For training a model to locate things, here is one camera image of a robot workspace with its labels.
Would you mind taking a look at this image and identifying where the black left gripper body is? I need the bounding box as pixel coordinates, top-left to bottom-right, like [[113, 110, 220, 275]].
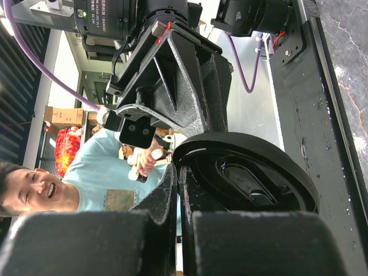
[[105, 20, 173, 127]]

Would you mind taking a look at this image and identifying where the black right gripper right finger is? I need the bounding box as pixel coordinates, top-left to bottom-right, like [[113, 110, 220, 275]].
[[179, 167, 348, 275]]

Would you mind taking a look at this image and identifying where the person in teal shirt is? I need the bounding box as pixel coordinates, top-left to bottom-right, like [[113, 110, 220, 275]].
[[1, 129, 168, 217]]

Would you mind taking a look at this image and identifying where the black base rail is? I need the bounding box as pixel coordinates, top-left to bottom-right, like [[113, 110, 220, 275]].
[[270, 1, 367, 275]]

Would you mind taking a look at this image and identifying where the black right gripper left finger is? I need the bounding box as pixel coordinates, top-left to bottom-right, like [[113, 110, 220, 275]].
[[1, 164, 178, 275]]

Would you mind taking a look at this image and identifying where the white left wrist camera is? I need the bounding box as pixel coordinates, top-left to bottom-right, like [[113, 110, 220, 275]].
[[96, 104, 156, 149]]

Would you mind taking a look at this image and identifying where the cardboard box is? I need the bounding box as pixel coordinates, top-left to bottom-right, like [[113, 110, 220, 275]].
[[44, 106, 84, 127]]

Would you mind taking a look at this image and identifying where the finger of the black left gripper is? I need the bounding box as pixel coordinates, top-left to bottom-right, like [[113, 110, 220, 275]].
[[198, 45, 232, 134], [135, 21, 210, 139]]

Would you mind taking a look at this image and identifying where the red patterned bag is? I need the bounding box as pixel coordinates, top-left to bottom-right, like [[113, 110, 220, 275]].
[[54, 126, 82, 178]]

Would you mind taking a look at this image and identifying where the black cup lid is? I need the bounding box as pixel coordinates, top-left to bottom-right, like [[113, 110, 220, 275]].
[[173, 132, 320, 213]]

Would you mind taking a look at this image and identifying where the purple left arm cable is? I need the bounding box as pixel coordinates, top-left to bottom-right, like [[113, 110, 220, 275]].
[[2, 0, 101, 112]]

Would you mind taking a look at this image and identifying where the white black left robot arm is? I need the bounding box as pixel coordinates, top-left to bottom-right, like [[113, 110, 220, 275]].
[[74, 1, 232, 137]]

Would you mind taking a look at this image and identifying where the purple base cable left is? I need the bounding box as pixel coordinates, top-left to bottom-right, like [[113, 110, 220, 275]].
[[224, 31, 264, 93]]

